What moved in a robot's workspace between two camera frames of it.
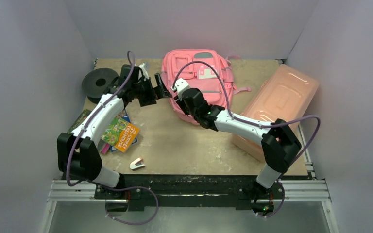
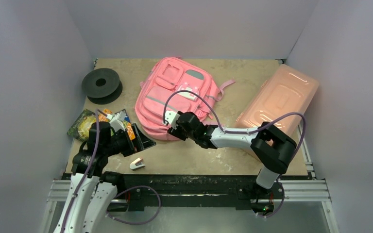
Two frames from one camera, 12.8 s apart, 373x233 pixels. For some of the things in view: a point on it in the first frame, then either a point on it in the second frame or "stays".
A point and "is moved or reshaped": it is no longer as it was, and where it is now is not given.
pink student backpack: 209,71 is moved or reshaped
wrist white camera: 180,83 -> 172,117
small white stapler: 137,164 stays
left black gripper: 151,98 -> 141,141
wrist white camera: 144,71 -> 116,124
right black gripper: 188,105 -> 180,129
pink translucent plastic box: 286,94 stays
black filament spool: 96,81 stays
